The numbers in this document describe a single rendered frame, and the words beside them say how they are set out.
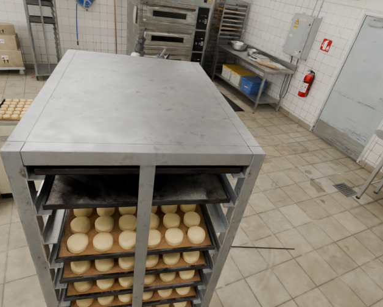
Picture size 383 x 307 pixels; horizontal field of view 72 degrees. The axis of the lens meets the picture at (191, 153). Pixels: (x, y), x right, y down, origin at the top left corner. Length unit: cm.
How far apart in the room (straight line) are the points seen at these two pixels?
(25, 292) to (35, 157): 205
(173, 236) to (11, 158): 43
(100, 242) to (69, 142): 31
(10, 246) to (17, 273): 29
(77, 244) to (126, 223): 13
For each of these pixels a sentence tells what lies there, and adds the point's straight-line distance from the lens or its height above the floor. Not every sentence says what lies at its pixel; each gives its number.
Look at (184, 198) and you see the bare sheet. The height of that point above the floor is 167.
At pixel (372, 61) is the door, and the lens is 500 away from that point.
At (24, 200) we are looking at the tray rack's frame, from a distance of 58.
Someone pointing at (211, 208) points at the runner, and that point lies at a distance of 74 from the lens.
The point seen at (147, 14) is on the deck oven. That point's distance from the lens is 560.
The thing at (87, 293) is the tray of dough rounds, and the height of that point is 131.
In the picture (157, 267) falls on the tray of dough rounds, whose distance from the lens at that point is 82.
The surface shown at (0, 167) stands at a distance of 296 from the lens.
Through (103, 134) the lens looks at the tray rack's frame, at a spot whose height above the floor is 182.
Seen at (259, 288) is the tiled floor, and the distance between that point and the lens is 259.
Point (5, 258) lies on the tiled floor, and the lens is 273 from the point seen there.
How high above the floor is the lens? 210
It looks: 34 degrees down
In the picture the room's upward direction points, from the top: 11 degrees clockwise
